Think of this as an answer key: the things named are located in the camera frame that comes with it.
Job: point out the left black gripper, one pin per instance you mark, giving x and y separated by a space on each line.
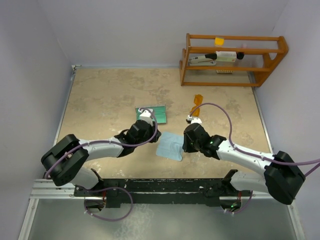
152 129

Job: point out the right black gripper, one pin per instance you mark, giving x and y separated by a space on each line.
186 147

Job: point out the light blue cleaning cloth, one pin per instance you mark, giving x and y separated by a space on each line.
170 146

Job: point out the grey-brown glasses case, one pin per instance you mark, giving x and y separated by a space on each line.
159 112

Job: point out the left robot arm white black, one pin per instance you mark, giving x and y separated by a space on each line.
64 162

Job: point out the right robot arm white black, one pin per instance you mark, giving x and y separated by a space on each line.
275 174

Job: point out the orange sunglasses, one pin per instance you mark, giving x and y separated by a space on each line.
198 100

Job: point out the staples strip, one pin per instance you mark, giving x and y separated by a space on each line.
224 71

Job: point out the white stapler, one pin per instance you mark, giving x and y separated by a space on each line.
203 60

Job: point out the white red box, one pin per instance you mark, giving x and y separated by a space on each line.
226 56

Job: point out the black round knob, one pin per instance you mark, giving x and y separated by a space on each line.
240 55

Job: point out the yellow sticky note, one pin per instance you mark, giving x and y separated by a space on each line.
219 41

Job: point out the wooden shelf rack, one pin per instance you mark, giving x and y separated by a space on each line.
207 52

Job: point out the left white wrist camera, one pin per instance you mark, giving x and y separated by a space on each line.
145 114

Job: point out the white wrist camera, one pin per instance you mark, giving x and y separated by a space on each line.
193 119
145 114

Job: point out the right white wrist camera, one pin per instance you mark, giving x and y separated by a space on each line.
193 119

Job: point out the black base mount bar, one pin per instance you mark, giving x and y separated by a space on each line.
211 192

